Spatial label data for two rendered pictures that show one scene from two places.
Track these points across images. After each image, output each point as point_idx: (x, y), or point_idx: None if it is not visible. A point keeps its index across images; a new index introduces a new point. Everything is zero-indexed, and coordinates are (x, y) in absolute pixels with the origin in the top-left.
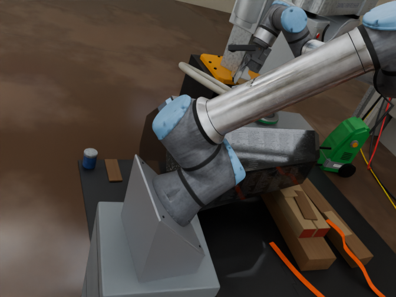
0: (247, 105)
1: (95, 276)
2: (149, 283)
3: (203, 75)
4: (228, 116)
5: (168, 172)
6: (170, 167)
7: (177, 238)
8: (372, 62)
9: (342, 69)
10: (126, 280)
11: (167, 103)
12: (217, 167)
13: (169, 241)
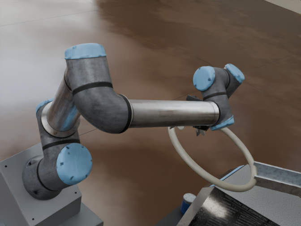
0: (51, 105)
1: None
2: (1, 223)
3: (232, 138)
4: (49, 111)
5: (178, 225)
6: (182, 221)
7: (9, 190)
8: (65, 83)
9: (61, 86)
10: None
11: (236, 168)
12: (51, 154)
13: (5, 189)
